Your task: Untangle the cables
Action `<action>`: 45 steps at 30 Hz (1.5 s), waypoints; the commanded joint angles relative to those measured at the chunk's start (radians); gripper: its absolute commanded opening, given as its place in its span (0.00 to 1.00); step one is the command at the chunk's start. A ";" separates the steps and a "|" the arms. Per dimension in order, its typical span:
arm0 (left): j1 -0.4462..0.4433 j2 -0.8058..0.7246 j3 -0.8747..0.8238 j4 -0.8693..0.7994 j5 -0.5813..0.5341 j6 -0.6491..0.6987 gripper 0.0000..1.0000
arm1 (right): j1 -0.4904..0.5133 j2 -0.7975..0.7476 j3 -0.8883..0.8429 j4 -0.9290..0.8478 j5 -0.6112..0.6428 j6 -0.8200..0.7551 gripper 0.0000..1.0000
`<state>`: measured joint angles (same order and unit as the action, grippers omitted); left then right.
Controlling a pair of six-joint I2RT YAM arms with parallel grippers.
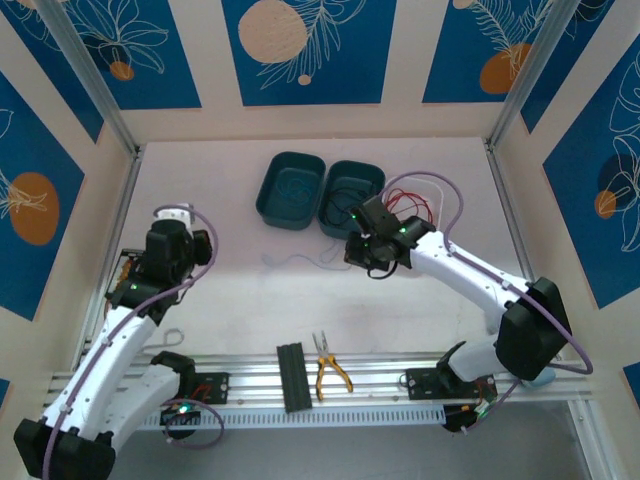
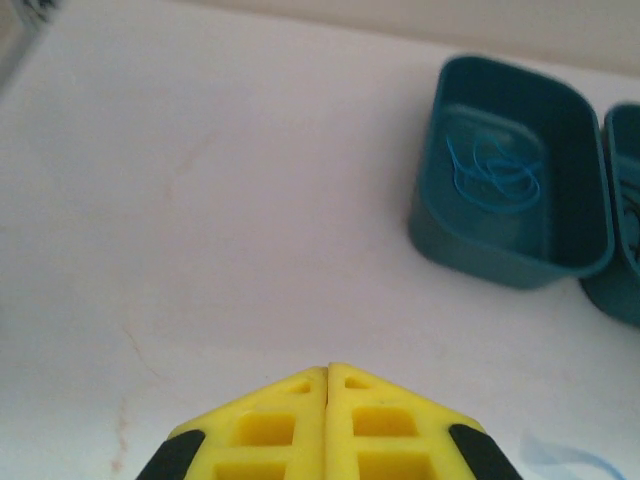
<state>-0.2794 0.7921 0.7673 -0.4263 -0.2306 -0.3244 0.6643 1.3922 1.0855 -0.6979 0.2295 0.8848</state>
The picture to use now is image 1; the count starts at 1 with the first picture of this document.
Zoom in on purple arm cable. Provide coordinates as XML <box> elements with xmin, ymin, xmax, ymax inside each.
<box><xmin>43</xmin><ymin>202</ymin><xmax>225</xmax><ymax>480</ymax></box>
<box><xmin>382</xmin><ymin>171</ymin><xmax>595</xmax><ymax>437</ymax></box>

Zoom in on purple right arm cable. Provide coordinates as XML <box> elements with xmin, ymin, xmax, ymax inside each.
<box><xmin>382</xmin><ymin>171</ymin><xmax>595</xmax><ymax>437</ymax></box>

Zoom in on yellow handled pliers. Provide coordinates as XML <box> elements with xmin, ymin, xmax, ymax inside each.
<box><xmin>310</xmin><ymin>331</ymin><xmax>355</xmax><ymax>401</ymax></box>

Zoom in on black extrusion piece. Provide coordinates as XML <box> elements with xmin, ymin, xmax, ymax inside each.
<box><xmin>276</xmin><ymin>341</ymin><xmax>314</xmax><ymax>414</ymax></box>

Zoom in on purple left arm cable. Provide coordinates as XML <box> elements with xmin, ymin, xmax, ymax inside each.
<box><xmin>43</xmin><ymin>202</ymin><xmax>225</xmax><ymax>480</ymax></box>

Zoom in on aluminium side rail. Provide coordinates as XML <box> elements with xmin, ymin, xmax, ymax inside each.
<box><xmin>74</xmin><ymin>147</ymin><xmax>146</xmax><ymax>371</ymax></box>
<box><xmin>484</xmin><ymin>142</ymin><xmax>559</xmax><ymax>359</ymax></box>

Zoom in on light blue wire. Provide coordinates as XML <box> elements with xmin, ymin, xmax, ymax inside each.
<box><xmin>261</xmin><ymin>238</ymin><xmax>352</xmax><ymax>274</ymax></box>

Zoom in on black charging board with lead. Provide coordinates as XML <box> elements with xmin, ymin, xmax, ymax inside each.
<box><xmin>103</xmin><ymin>248</ymin><xmax>149</xmax><ymax>321</ymax></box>

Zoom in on white slotted cable duct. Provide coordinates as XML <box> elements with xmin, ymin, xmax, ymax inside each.
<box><xmin>119</xmin><ymin>403</ymin><xmax>447</xmax><ymax>431</ymax></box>

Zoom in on aluminium frame post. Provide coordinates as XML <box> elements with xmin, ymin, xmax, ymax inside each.
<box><xmin>487</xmin><ymin>0</ymin><xmax>581</xmax><ymax>149</ymax></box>
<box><xmin>37</xmin><ymin>0</ymin><xmax>144</xmax><ymax>159</ymax></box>

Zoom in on white plastic bin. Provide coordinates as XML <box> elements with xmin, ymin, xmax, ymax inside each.
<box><xmin>384</xmin><ymin>172</ymin><xmax>446</xmax><ymax>226</ymax></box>

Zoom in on black wire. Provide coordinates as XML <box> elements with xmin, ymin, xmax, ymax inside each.
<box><xmin>322</xmin><ymin>182</ymin><xmax>379</xmax><ymax>229</ymax></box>

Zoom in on teal plastic bin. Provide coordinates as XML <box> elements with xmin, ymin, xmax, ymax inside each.
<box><xmin>255</xmin><ymin>151</ymin><xmax>329</xmax><ymax>232</ymax></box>
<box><xmin>317</xmin><ymin>158</ymin><xmax>387</xmax><ymax>240</ymax></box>

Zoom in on light blue case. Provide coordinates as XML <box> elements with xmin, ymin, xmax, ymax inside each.
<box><xmin>519</xmin><ymin>366</ymin><xmax>557</xmax><ymax>390</ymax></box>

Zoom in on aluminium rail platform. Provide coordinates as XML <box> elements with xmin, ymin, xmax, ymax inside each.
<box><xmin>47</xmin><ymin>352</ymin><xmax>599</xmax><ymax>409</ymax></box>

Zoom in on small black controller board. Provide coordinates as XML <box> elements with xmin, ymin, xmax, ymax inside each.
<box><xmin>158</xmin><ymin>402</ymin><xmax>203</xmax><ymax>427</ymax></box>
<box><xmin>442</xmin><ymin>402</ymin><xmax>496</xmax><ymax>436</ymax></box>

